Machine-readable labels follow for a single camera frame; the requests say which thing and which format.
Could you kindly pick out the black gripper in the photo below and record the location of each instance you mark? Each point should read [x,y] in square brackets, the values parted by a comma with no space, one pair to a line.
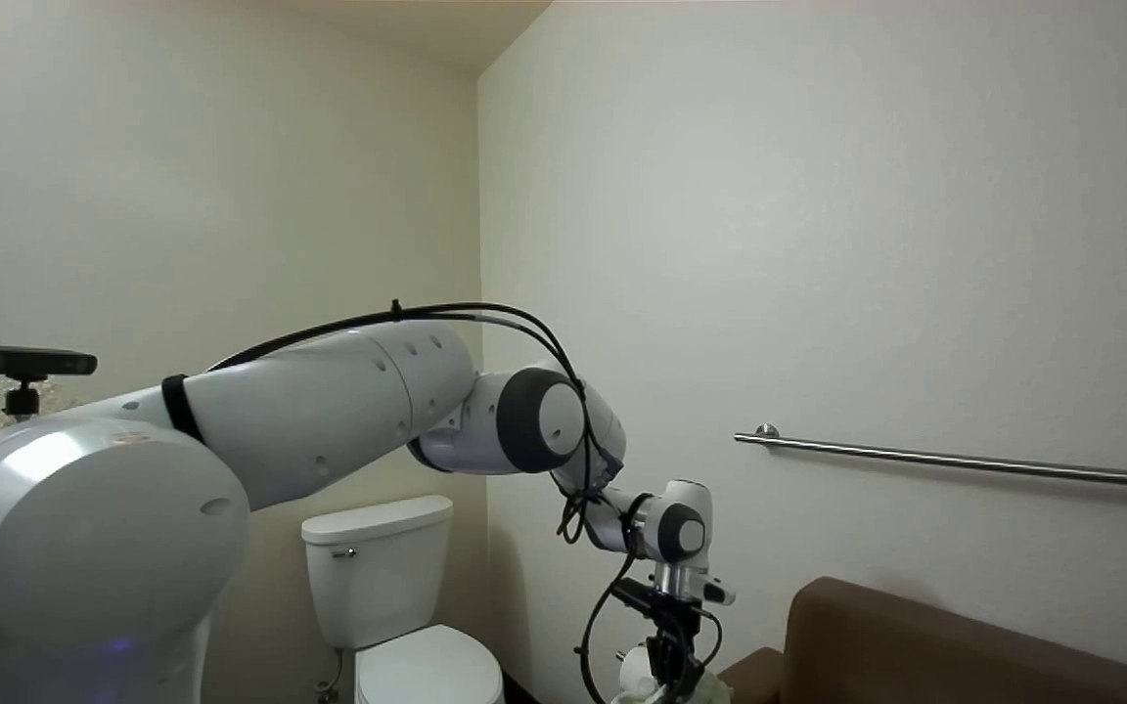
[676,664]

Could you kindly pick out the white and blue towel cloth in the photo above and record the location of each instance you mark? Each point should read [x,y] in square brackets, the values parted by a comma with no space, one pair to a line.
[635,679]

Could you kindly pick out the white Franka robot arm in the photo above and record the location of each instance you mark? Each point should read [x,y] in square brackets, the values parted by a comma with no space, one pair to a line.
[315,412]

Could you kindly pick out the brown sofa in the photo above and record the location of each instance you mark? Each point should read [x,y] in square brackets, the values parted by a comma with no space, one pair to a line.
[958,651]

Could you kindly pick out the white toilet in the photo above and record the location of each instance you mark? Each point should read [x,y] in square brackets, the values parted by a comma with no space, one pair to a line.
[380,589]

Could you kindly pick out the chrome wall grab bar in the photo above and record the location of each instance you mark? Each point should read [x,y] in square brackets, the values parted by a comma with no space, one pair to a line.
[968,459]

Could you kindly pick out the black camera on stand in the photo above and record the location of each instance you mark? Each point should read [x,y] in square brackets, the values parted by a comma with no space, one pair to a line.
[16,361]

